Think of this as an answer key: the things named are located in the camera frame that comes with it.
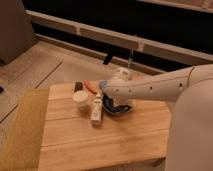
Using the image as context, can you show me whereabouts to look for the black chair leg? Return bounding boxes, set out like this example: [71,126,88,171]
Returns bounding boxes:
[103,52,114,65]

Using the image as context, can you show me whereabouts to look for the blue object behind bowl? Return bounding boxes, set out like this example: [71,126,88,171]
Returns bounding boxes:
[99,80,107,89]

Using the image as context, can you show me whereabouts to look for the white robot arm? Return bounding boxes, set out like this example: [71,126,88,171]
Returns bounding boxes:
[100,64,213,171]

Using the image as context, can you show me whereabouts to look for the white window rail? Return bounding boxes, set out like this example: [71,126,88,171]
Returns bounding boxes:
[27,10,213,65]

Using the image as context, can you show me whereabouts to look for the olive green mat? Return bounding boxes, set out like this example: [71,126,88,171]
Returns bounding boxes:
[0,89,49,171]

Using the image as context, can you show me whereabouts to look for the small dark block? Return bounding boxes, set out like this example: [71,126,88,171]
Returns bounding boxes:
[74,82,83,93]

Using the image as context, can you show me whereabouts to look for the grey sofa corner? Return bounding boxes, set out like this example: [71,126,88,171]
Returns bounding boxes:
[0,0,37,64]

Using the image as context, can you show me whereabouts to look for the white round jar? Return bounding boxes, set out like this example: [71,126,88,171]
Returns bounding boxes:
[73,90,88,109]

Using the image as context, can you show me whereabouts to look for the dark ceramic bowl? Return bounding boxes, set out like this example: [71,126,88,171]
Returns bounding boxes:
[103,94,132,116]

